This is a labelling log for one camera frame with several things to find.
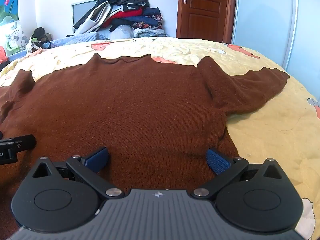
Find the pile of mixed clothes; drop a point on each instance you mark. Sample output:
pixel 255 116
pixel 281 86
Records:
pixel 125 10

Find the pale sliding wardrobe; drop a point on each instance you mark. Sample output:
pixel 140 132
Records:
pixel 265 22

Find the black bag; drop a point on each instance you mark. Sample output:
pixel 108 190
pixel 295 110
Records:
pixel 40 36

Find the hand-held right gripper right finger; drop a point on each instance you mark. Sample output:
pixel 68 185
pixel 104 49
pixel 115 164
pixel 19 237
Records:
pixel 218 161

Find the blue quilted blanket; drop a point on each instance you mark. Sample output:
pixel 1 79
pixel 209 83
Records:
pixel 75 39

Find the grey framed panel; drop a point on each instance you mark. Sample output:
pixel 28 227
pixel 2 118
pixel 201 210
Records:
pixel 82 10

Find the green plastic chair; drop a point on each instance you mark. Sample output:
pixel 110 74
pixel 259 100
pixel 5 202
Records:
pixel 11 48

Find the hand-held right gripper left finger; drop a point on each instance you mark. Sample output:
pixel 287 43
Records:
pixel 97 158

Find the brown wooden door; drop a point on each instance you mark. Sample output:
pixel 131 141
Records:
pixel 202 10
pixel 230 17

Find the floral pillow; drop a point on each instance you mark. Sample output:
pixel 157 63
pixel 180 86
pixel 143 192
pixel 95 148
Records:
pixel 17 38

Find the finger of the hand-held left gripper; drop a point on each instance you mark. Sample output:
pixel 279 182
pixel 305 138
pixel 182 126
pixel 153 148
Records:
pixel 23 142

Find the brown knit sweater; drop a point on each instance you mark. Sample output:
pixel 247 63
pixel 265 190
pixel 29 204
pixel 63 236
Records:
pixel 137 105

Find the yellow printed bed quilt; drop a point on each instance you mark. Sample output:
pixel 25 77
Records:
pixel 262 130

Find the lotus wall poster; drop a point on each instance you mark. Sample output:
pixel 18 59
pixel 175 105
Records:
pixel 7 2

